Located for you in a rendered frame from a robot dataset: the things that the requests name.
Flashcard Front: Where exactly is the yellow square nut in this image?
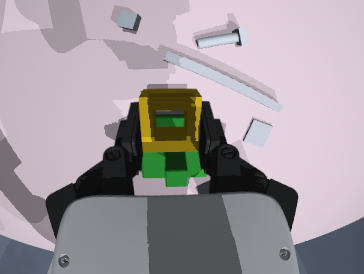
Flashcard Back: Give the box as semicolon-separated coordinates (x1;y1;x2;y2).
139;89;202;152

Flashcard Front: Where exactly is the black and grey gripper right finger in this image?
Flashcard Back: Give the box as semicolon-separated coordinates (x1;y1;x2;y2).
199;101;298;231

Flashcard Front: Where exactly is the silver square-head bolt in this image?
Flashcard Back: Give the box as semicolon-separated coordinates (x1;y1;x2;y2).
197;27;249;49

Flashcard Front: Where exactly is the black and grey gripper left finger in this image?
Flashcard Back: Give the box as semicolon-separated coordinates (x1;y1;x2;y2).
45;102;143;238

